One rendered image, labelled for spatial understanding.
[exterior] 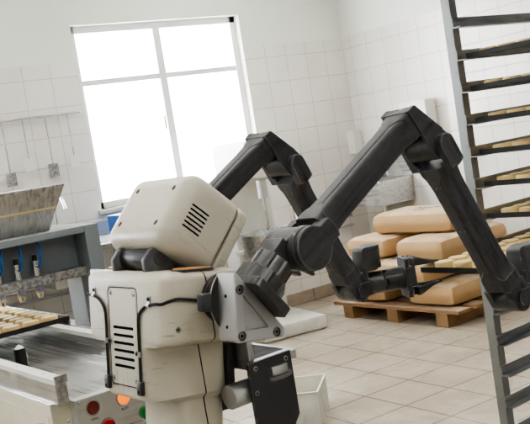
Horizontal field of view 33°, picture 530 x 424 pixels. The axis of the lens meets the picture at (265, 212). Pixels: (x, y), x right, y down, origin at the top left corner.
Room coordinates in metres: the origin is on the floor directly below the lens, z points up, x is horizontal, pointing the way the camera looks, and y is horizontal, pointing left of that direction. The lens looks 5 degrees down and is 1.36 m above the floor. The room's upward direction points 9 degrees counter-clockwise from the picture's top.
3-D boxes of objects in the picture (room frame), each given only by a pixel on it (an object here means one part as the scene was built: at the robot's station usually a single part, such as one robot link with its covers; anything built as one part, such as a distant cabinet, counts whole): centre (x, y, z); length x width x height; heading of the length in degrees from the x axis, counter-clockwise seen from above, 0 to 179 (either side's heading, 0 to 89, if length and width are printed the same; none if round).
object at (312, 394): (4.28, -0.03, 0.08); 0.30 x 0.22 x 0.16; 168
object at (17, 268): (2.75, 0.77, 1.07); 0.06 x 0.03 x 0.18; 36
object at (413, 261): (2.28, -0.37, 0.97); 0.09 x 0.07 x 0.07; 98
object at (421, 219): (6.21, -1.11, 0.64); 0.72 x 0.42 x 0.15; 40
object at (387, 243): (6.47, -0.94, 0.49); 0.72 x 0.42 x 0.15; 124
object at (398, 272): (2.27, -0.30, 0.95); 0.07 x 0.07 x 0.10; 8
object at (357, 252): (2.25, -0.22, 0.99); 0.12 x 0.09 x 0.11; 129
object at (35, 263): (2.79, 0.72, 1.07); 0.06 x 0.03 x 0.18; 36
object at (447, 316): (6.24, -1.07, 0.06); 1.20 x 0.80 x 0.11; 36
